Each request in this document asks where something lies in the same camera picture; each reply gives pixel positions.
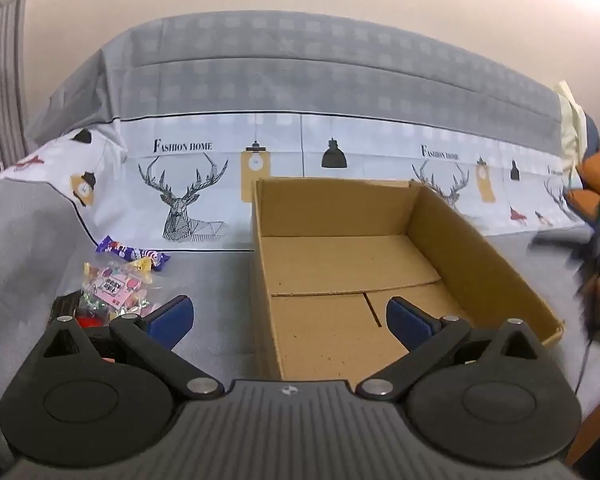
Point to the clear bag of mixed candy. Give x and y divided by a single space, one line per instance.
114 289

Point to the grey deer-print sofa cover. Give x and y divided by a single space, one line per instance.
157 141

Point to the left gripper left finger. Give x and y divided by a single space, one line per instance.
88 397

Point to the cream cloth on sofa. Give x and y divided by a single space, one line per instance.
573 136

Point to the purple candy bar wrapper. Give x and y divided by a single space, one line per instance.
130 254

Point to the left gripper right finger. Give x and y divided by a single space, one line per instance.
492 398

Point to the red chocolate pie packet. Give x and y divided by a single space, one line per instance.
86 321

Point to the orange cushion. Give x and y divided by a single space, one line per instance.
585 201

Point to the open cardboard box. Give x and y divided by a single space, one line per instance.
329 254

